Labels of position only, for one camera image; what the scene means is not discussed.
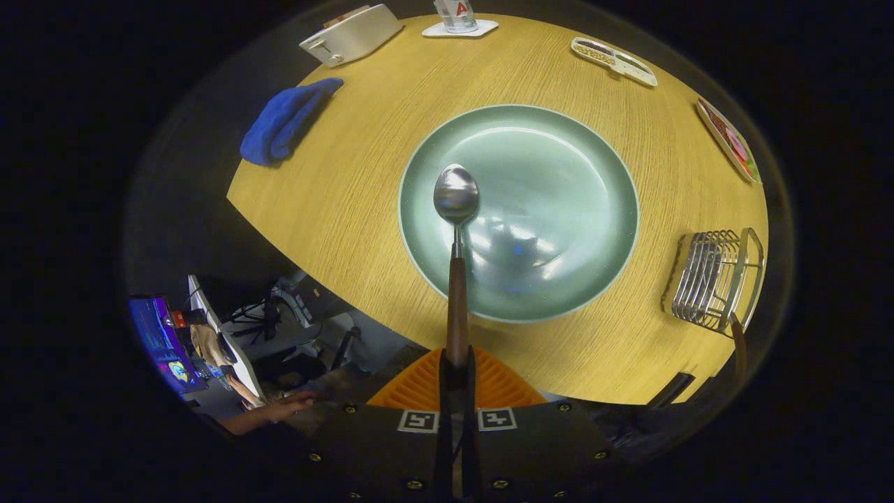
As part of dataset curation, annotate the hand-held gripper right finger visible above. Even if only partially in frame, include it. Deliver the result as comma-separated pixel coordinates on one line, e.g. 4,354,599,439
457,347,617,500

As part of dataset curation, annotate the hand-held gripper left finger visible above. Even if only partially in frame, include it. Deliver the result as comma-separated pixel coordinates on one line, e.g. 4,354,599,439
307,347,458,500

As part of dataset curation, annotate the spoon with wooden handle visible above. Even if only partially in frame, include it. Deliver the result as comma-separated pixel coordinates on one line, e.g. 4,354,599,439
433,163,481,370

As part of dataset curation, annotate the fork with wooden handle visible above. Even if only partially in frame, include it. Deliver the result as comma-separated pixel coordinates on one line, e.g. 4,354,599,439
726,311,749,385

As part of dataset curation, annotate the white monitor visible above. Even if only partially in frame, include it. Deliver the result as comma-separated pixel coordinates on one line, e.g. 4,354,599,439
187,275,266,406

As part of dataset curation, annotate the glowing blue computer screen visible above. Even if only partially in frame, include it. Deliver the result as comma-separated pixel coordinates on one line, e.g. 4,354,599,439
128,297,209,395

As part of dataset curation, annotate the pale green plate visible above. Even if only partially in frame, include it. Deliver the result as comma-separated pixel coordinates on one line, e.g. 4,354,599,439
397,104,640,323

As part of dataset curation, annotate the blue folded cloth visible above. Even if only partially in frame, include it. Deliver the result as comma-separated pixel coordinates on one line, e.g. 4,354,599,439
240,77,344,167

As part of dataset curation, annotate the white plate of food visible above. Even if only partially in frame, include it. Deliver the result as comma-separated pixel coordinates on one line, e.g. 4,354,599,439
695,96,762,185

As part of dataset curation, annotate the white divided dish of beans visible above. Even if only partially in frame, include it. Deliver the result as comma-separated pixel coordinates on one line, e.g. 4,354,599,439
571,36,659,87

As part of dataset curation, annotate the white toaster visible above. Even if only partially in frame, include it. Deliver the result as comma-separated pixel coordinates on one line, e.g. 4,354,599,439
299,3,404,68

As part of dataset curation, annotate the white square coaster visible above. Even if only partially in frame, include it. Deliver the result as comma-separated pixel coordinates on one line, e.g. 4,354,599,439
421,19,499,38

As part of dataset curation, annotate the brown toast slice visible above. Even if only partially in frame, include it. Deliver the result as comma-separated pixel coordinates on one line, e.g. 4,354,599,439
323,5,371,29

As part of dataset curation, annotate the small clear drink bottle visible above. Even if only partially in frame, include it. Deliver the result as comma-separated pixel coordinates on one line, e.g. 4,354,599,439
433,0,479,34

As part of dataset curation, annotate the black table leg bracket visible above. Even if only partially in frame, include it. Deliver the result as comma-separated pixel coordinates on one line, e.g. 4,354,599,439
646,372,696,409

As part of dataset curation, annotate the metal wire basket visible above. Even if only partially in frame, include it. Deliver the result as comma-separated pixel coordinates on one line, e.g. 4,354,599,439
661,228,765,337

